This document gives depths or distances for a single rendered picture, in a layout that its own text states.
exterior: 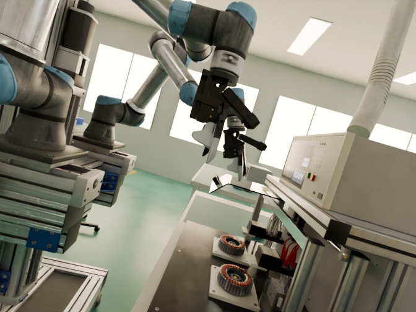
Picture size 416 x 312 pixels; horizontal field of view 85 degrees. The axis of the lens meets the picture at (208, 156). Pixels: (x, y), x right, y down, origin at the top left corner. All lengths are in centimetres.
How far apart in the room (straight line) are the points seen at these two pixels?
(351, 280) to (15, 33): 92
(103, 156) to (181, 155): 435
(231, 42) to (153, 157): 523
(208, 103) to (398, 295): 57
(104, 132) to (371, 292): 116
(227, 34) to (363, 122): 161
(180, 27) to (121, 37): 584
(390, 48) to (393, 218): 188
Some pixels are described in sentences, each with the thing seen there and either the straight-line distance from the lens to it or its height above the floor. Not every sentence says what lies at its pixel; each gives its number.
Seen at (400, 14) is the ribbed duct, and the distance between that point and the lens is 264.
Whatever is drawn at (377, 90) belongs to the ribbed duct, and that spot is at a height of 193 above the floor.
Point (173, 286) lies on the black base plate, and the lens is 76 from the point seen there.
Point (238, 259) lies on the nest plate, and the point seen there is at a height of 78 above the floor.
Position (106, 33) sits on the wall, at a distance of 659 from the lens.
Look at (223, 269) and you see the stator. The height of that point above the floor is 82.
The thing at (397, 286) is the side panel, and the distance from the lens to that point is 69.
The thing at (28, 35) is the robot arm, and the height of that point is 131.
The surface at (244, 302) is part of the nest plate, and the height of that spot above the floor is 78.
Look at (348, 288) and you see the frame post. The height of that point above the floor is 98.
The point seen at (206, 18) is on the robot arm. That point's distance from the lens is 57.
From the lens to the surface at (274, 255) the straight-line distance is 78.
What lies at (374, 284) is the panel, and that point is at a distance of 69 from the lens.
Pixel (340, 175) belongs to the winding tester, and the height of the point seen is 121.
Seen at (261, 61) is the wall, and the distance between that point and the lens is 580.
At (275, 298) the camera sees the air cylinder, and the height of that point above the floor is 80.
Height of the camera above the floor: 120
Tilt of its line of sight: 4 degrees down
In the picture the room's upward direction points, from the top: 17 degrees clockwise
